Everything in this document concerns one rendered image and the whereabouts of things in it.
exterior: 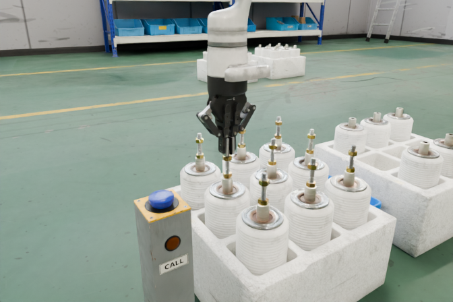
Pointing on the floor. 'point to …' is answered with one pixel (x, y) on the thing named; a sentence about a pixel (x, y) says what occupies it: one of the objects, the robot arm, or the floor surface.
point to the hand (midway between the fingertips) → (227, 145)
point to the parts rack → (212, 4)
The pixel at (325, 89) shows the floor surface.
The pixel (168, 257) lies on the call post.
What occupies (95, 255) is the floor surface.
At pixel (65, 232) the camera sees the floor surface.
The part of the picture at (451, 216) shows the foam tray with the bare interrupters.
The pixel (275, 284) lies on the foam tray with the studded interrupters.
